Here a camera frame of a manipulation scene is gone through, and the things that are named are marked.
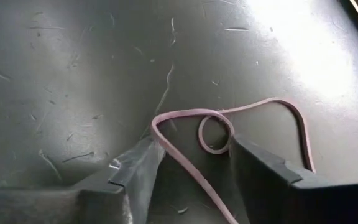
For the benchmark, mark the black table mat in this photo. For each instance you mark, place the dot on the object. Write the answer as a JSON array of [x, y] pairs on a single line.
[[73, 77]]

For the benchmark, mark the large purple rubber band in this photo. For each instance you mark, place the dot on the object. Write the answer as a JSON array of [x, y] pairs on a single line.
[[182, 111]]

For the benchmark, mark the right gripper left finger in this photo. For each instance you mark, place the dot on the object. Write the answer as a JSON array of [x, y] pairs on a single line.
[[141, 161]]

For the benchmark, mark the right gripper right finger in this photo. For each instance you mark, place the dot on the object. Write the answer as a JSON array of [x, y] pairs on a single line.
[[275, 193]]

